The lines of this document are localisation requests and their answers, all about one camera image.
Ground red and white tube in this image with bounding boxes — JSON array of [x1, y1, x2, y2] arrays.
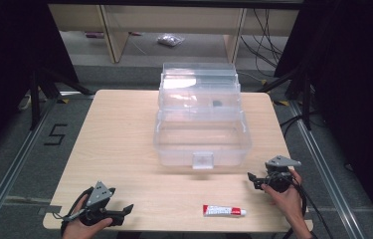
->
[[202, 204, 248, 218]]

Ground light wooden cabinet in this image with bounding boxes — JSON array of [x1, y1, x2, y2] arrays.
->
[[48, 3, 299, 65]]

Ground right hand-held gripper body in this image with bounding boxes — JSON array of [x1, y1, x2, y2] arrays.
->
[[265, 154, 302, 194]]

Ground person's left hand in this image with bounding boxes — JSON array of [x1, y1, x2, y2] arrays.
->
[[62, 194, 114, 239]]

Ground black floor cables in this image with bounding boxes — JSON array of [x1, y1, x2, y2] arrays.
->
[[240, 9, 285, 78]]

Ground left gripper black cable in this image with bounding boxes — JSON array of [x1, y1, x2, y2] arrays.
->
[[53, 186, 94, 237]]

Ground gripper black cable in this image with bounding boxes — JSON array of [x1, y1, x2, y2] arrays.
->
[[53, 186, 94, 237], [282, 172, 335, 239]]

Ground clear plastic bag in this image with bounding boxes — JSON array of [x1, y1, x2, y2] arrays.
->
[[156, 33, 186, 48]]

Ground metal floor rail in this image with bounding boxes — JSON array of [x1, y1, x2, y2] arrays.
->
[[287, 101, 368, 239], [0, 96, 60, 239]]

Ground pink item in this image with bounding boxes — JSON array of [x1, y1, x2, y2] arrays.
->
[[84, 31, 105, 40]]

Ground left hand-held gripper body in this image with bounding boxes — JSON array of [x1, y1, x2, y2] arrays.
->
[[79, 180, 124, 228]]

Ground black metal stand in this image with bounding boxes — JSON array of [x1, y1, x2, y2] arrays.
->
[[29, 68, 94, 131], [257, 65, 313, 131]]

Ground person's right hand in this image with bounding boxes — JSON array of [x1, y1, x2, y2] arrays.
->
[[261, 168, 304, 224]]

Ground clear plastic storage box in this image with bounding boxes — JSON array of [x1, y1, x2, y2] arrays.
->
[[153, 62, 254, 170]]

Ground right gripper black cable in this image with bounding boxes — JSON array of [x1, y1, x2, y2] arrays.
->
[[282, 172, 335, 239]]

